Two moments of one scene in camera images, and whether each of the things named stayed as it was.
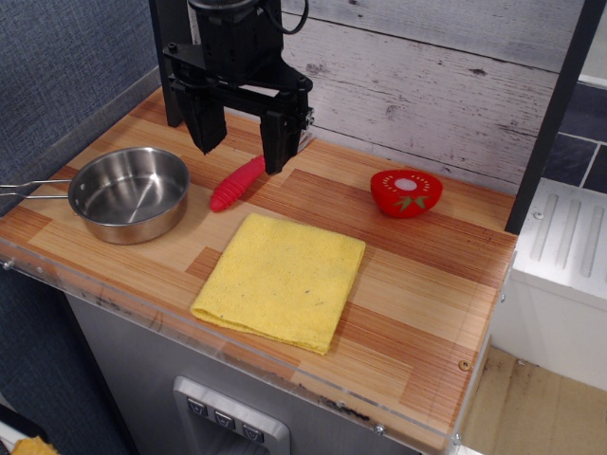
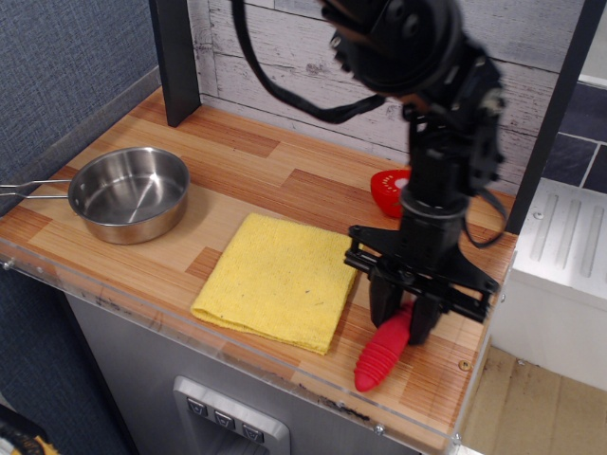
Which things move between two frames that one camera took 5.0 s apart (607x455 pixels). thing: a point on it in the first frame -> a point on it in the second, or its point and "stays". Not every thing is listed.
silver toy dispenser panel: x=211 y=423 stays
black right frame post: x=563 y=87 stays
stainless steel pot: x=124 y=197 stays
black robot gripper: x=240 y=56 -> x=425 y=253
